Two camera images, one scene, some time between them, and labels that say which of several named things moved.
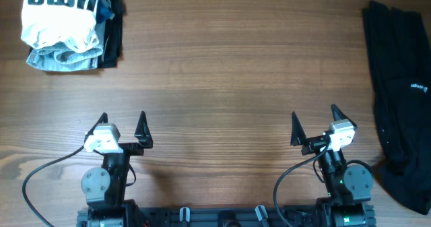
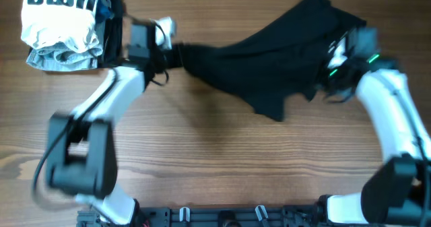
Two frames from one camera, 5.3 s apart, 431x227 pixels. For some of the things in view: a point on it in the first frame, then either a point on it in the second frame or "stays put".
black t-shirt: [400, 58] → [281, 58]
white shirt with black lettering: [60, 13] stays put
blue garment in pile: [104, 11] stays put
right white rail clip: [261, 213] stays put
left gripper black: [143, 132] → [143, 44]
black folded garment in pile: [112, 43] stays put
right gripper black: [314, 144] → [327, 76]
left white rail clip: [184, 214] stays put
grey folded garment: [57, 56] stays put
